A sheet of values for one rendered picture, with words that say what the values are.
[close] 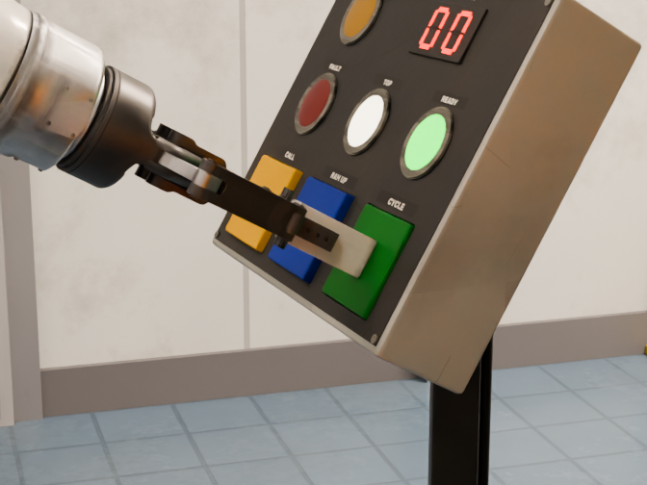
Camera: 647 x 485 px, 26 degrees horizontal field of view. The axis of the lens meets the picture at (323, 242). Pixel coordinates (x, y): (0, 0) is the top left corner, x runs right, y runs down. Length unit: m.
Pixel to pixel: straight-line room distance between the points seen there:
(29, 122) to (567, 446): 2.57
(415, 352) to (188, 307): 2.55
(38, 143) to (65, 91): 0.04
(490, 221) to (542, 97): 0.09
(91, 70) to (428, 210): 0.26
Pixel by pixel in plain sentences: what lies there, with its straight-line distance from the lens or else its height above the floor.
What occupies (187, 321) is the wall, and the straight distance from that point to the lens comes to 3.51.
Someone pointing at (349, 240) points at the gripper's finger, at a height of 1.03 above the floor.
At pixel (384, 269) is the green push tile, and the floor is 1.01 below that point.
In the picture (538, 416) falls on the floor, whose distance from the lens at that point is 3.50.
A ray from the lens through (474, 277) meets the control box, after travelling 0.98.
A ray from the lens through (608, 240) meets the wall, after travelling 3.86.
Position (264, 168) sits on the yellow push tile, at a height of 1.03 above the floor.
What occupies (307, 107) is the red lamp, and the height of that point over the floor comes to 1.09.
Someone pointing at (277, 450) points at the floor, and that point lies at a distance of 3.26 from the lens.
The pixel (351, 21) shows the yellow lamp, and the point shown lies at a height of 1.16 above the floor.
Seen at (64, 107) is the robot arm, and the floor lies 1.14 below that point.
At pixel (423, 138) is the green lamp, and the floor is 1.09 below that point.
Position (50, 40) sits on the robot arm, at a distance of 0.88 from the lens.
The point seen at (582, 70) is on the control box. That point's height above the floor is 1.15.
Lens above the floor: 1.27
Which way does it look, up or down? 15 degrees down
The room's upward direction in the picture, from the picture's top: straight up
